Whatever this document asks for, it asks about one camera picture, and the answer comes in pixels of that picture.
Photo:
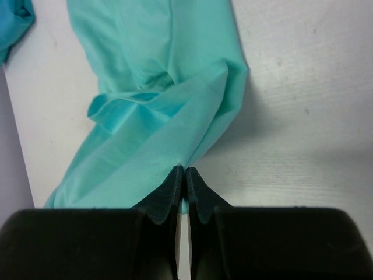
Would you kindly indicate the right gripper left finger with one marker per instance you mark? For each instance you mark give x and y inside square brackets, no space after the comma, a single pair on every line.
[135,243]

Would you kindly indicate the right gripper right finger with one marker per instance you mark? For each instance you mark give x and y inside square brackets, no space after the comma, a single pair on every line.
[231,242]

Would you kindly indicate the mint green t shirt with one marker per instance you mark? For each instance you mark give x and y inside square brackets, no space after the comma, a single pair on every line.
[171,78]

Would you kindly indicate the folded teal t shirt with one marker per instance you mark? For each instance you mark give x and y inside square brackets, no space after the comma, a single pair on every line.
[17,16]

